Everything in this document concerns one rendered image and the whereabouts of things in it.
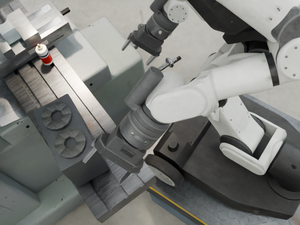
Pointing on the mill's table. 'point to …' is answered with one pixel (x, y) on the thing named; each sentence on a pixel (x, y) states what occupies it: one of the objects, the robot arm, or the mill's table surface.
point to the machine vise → (56, 23)
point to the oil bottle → (44, 54)
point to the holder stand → (69, 140)
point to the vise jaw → (24, 27)
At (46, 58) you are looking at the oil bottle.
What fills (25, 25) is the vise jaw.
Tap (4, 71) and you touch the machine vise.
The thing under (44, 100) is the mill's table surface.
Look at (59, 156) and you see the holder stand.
